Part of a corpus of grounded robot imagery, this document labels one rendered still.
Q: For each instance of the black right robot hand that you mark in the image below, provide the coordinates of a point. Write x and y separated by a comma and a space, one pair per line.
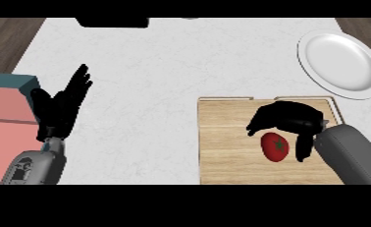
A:
290, 116

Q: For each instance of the white plate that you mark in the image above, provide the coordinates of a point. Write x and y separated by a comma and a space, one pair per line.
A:
341, 62

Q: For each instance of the wooden tray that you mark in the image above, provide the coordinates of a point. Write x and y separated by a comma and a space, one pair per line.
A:
242, 152

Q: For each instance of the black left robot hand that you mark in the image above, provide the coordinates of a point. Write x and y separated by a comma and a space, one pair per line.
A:
61, 106

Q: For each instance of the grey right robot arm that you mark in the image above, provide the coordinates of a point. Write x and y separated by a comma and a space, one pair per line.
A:
345, 154

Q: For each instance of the pink and teal box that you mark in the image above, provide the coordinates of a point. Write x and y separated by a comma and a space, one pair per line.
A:
17, 123

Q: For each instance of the red tomato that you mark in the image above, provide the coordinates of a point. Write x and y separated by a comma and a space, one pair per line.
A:
274, 146

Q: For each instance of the black appliance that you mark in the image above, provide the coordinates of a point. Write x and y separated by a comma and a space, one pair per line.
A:
114, 22

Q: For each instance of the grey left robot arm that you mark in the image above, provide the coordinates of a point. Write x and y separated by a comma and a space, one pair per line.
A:
36, 165

